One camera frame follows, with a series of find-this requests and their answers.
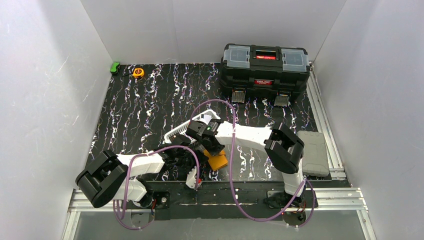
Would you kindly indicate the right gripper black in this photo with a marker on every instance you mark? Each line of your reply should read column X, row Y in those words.
column 211, row 145

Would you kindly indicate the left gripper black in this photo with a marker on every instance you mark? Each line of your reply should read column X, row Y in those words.
column 191, row 159

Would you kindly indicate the white plastic basket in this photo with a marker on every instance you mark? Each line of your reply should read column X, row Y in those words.
column 182, row 128

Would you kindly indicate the orange leather card holder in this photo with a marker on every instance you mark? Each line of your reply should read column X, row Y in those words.
column 218, row 161

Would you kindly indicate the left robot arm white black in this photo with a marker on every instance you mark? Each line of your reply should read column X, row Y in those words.
column 114, row 177

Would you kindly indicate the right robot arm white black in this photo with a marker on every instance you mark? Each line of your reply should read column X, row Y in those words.
column 282, row 146

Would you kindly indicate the white striped card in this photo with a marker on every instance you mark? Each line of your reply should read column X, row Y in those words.
column 205, row 118

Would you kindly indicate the yellow tape measure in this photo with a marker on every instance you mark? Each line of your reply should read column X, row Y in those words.
column 138, row 73

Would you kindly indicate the black red toolbox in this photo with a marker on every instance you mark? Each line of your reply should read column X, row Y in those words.
column 279, row 74

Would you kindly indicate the green small object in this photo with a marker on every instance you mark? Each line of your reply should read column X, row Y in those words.
column 114, row 69

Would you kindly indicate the grey plastic case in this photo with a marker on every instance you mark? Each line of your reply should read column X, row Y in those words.
column 315, row 156

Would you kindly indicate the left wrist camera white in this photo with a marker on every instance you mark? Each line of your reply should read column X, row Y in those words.
column 192, row 181

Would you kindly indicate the aluminium right rail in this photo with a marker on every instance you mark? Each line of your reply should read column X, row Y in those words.
column 321, row 120

